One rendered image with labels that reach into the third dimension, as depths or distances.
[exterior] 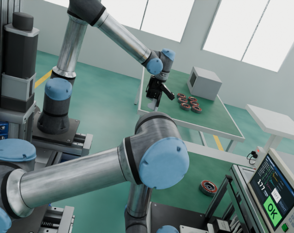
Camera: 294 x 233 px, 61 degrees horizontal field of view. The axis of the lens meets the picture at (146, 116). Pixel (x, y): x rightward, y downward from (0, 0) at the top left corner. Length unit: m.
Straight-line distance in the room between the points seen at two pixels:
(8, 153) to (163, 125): 0.42
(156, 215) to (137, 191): 0.57
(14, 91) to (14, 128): 0.13
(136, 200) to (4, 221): 0.38
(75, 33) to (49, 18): 4.46
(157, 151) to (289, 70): 5.79
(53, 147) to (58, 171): 0.69
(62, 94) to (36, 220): 0.54
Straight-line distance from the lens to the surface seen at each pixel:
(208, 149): 2.16
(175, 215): 1.42
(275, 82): 6.20
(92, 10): 1.08
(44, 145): 1.31
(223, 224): 1.29
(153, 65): 1.15
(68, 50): 1.26
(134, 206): 0.87
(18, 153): 0.76
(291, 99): 6.53
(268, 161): 1.16
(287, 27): 5.96
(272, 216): 1.10
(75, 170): 0.60
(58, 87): 1.18
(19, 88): 0.95
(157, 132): 0.57
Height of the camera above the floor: 1.74
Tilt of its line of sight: 26 degrees down
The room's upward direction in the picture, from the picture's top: 18 degrees clockwise
